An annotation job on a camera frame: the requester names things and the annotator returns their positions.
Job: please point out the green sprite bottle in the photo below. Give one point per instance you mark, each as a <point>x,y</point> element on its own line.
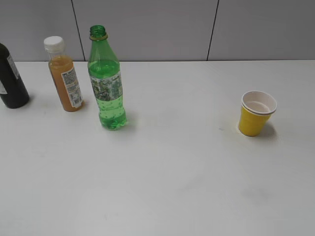
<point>105,76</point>

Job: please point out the yellow paper cup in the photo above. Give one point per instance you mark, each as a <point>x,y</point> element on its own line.
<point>256,108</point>

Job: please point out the orange juice bottle white cap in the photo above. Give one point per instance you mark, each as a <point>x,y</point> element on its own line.
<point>63,73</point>

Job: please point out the dark glass bottle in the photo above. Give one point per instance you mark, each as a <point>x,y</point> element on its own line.
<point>12,89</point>

